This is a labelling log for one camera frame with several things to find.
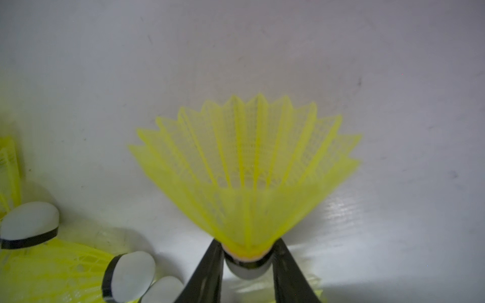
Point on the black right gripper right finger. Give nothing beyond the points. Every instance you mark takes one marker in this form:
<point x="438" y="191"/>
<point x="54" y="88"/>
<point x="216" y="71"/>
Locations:
<point x="290" y="285"/>

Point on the yellow shuttlecock four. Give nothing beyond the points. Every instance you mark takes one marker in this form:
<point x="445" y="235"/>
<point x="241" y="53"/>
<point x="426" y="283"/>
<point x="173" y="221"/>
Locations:
<point x="246" y="173"/>

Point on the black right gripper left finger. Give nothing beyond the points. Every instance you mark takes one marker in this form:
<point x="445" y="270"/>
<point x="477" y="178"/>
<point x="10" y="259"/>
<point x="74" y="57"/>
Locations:
<point x="205" y="284"/>

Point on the yellow shuttlecock twelve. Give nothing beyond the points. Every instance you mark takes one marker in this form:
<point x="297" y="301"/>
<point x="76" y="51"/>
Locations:
<point x="165" y="290"/>

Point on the yellow shuttlecock nine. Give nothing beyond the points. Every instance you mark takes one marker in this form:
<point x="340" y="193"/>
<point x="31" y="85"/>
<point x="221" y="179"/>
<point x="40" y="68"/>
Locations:
<point x="60" y="271"/>

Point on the yellow shuttlecock three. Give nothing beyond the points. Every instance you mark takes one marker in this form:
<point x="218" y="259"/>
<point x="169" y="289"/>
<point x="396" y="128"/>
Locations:
<point x="23" y="225"/>

